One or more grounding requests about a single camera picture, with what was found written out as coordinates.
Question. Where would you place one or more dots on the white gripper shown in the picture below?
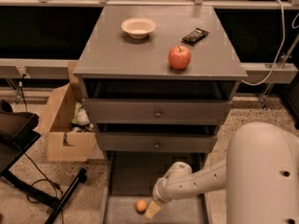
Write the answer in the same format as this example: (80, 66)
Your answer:
(159, 192)

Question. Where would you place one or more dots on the small orange fruit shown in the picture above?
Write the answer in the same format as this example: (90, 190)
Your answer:
(141, 206)

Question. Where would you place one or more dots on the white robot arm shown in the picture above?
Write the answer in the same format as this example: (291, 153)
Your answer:
(260, 175)

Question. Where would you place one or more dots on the grey wooden drawer cabinet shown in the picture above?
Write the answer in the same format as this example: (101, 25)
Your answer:
(116, 66)

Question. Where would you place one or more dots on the open cardboard box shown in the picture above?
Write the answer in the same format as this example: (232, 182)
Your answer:
(64, 144)

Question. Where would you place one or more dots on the white green plastic bag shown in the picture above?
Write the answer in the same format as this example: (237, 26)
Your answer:
(80, 117)

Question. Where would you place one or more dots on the red apple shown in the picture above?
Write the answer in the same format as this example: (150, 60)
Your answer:
(179, 57)

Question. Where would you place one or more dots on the black chair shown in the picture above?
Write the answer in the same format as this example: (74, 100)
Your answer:
(17, 135)

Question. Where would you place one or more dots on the black snack packet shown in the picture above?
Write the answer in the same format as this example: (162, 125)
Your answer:
(195, 36)

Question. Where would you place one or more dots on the beige paper bowl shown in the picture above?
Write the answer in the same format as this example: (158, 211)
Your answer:
(138, 28)

